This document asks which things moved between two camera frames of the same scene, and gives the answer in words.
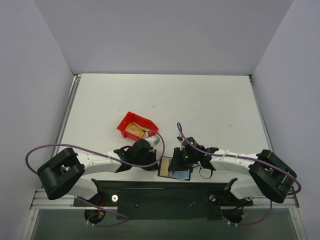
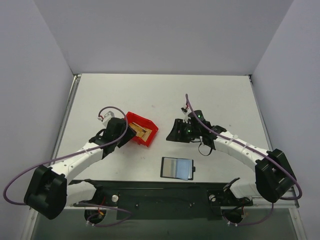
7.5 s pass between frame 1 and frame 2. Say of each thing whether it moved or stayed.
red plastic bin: stayed
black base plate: stayed
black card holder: stayed
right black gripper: moved
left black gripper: moved
